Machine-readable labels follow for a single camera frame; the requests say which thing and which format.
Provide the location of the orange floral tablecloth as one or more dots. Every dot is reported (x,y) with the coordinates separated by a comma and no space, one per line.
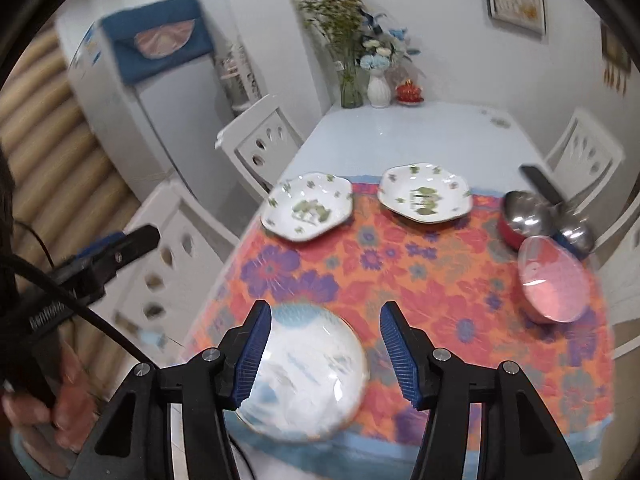
(350,280)

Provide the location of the wall hanging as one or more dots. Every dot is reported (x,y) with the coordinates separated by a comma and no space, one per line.
(615,55)

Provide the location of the octagonal white floral plate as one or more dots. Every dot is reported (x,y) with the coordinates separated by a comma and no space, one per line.
(307,206)
(425,192)

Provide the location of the person's left hand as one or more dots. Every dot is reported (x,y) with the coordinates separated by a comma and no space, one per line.
(75,410)

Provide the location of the pink bowl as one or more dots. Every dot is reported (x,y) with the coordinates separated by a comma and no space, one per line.
(552,280)

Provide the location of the white ceramic vase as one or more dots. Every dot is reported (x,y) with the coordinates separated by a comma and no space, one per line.
(378,91)

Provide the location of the white refrigerator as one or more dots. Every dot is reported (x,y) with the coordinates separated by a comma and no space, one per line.
(165,125)

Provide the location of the blue refrigerator cover cloth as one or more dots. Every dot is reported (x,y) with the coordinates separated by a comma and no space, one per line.
(155,45)

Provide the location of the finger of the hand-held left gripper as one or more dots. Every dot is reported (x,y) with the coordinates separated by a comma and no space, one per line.
(120,250)

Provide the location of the blue steel bowl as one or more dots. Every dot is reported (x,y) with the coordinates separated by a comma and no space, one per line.
(575,237)

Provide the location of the beige striped curtain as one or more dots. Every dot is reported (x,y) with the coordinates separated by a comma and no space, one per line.
(50,150)

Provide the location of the red ornament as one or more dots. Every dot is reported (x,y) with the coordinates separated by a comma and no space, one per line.
(410,92)

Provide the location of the white storage rack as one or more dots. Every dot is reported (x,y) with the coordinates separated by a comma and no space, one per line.
(240,80)

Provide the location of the round white blue plate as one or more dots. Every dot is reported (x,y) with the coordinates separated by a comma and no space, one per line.
(310,385)

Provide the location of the red steel bowl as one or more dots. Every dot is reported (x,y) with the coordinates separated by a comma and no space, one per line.
(522,220)

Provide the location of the glass vase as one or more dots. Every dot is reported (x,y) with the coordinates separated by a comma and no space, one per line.
(351,89)

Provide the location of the dark bar-shaped object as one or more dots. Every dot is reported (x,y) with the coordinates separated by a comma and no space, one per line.
(542,185)

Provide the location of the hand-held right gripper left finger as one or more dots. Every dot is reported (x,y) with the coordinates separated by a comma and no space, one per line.
(252,355)

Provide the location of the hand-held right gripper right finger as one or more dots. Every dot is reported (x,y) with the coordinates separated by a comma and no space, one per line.
(397,355)

